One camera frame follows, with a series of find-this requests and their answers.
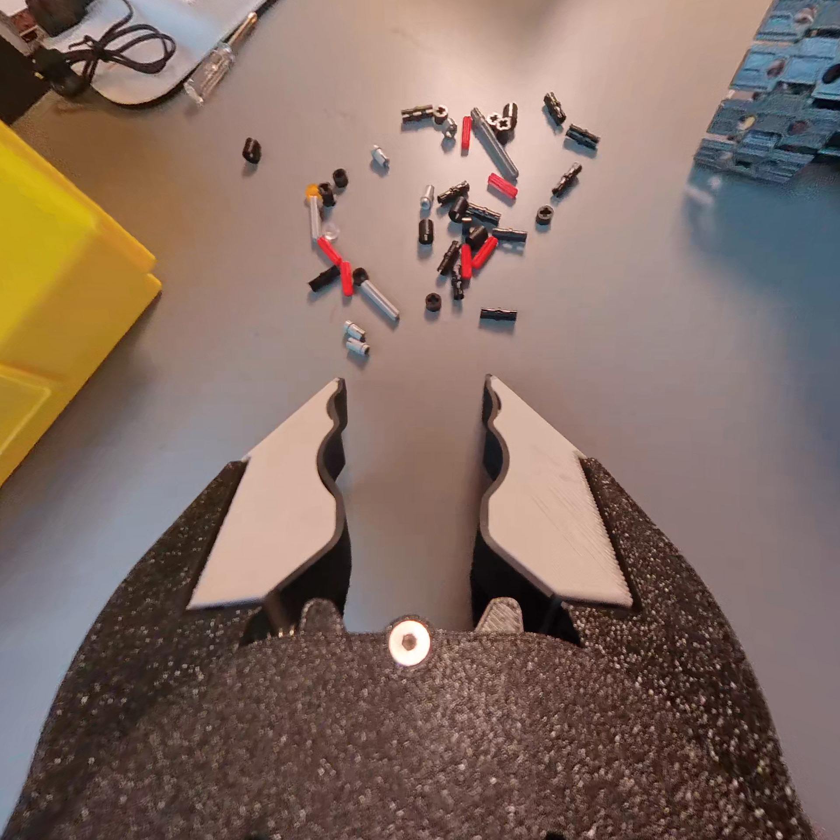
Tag black cord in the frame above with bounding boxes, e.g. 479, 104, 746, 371
27, 0, 178, 93

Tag pile of small pins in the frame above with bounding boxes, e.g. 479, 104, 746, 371
239, 90, 602, 362

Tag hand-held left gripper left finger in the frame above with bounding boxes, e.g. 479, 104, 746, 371
187, 378, 353, 637

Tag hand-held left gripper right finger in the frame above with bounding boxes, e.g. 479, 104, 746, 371
470, 376, 636, 637

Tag yellow storage bin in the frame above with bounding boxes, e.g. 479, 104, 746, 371
0, 121, 164, 487

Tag printed paper sheets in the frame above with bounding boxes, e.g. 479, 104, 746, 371
0, 0, 283, 106

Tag yellow tracked toy robot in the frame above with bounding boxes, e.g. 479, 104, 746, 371
693, 0, 840, 185

